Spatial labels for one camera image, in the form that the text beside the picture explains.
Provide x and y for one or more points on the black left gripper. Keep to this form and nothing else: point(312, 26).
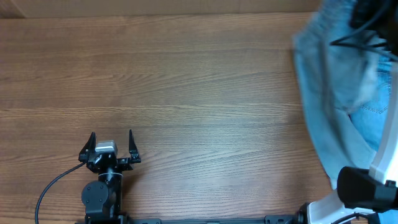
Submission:
point(125, 159)

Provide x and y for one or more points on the light blue denim shorts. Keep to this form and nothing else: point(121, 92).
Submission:
point(345, 91)

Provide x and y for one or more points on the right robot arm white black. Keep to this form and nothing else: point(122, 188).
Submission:
point(362, 192)

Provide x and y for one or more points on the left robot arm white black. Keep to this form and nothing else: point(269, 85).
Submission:
point(103, 198)

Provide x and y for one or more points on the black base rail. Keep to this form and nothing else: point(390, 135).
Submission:
point(268, 219)

